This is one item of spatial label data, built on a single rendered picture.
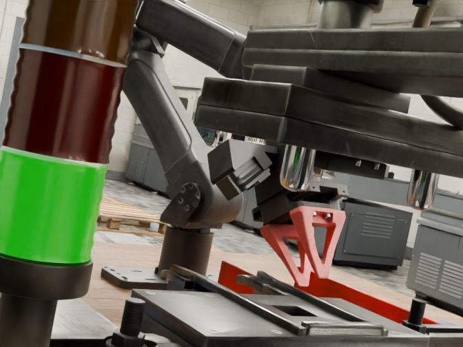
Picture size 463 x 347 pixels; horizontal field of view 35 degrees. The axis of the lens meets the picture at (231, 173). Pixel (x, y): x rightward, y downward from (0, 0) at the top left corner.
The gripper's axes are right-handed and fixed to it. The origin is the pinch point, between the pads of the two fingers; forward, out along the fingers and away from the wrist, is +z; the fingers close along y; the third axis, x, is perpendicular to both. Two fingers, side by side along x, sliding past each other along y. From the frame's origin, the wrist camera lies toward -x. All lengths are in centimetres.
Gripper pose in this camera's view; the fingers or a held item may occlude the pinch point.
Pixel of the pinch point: (311, 275)
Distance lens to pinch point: 82.8
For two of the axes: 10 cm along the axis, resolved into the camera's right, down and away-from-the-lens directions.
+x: 8.1, 1.1, 5.7
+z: 1.3, 9.2, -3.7
